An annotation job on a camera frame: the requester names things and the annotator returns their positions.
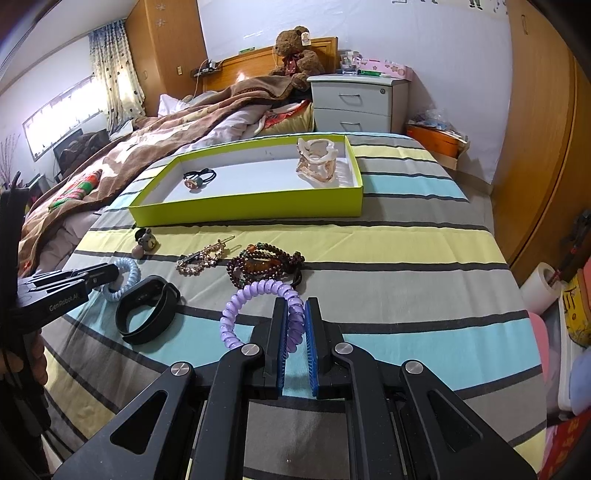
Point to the dotted curtain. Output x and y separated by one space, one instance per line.
115 78

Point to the red yellow pillow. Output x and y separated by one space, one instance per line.
286 122

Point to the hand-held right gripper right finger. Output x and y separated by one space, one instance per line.
310 346

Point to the lime green shallow box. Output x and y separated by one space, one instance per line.
231 210

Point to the black power strip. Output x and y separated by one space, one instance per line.
205 70

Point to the orange box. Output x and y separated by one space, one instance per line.
434 141

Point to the striped table cloth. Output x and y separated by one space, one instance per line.
392 286

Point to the red printed bag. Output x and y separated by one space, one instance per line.
568 447

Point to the pink floral box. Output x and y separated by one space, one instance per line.
392 69

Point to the wooden wardrobe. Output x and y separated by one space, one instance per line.
540 138

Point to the black smart band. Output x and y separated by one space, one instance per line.
157 290

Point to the brown teddy bear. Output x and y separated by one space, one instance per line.
295 50

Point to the brown plush blanket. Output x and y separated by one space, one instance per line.
138 147

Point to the dark cloth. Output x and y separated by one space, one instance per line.
83 147

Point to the person's left hand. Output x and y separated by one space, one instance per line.
39 364

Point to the wooden headboard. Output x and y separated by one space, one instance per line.
244 64

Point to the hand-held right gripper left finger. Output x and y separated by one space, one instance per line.
280 344

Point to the window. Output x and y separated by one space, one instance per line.
60 115

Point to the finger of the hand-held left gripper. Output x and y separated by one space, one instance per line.
51 278
104 274

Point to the wall poster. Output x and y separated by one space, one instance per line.
452 3

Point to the red green plaid cloth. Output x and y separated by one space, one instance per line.
78 189

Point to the yellow tin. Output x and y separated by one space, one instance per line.
577 314

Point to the clear plastic container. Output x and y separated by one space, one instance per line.
350 62

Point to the white paper roll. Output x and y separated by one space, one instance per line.
535 288

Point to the clear pink hair claw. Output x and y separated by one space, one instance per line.
318 173

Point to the white pillow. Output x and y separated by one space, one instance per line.
173 105

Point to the white nightstand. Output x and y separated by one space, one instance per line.
355 99

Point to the tall wooden cabinet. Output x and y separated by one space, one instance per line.
171 46

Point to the clear plastic bag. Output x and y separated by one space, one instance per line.
438 120

